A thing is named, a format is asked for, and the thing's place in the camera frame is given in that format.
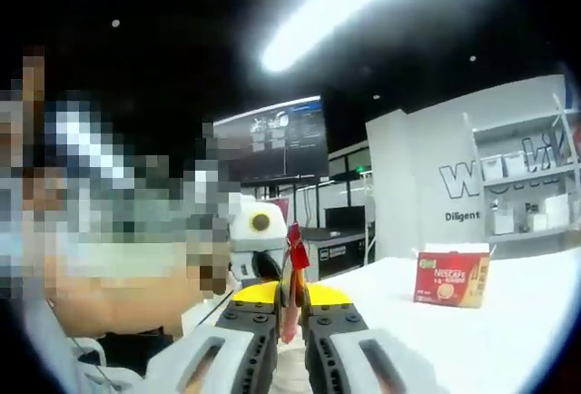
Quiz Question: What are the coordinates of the long ceiling light strip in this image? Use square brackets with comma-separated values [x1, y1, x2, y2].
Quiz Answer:
[261, 0, 469, 74]

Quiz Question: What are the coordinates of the red coffee pouch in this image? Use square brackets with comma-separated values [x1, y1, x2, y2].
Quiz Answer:
[280, 221, 312, 345]

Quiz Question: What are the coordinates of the grey metal shelving unit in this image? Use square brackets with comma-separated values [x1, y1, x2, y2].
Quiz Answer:
[462, 94, 581, 241]

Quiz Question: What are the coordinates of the black equipment cart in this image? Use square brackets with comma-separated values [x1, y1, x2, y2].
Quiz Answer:
[290, 205, 378, 282]

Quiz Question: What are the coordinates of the large wall screen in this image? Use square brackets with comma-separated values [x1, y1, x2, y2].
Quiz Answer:
[212, 96, 330, 184]

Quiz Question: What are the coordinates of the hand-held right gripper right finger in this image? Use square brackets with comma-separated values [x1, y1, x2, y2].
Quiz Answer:
[301, 282, 438, 394]

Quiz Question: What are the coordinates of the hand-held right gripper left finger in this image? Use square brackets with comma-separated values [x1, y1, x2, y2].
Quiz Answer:
[149, 282, 279, 394]

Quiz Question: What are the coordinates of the red cardboard coffee box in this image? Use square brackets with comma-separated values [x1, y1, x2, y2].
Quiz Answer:
[411, 242, 492, 310]

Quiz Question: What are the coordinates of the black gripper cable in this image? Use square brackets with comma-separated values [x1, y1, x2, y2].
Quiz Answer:
[194, 292, 233, 328]

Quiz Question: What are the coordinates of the person's grey shirt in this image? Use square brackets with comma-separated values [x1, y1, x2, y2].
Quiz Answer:
[22, 298, 153, 394]

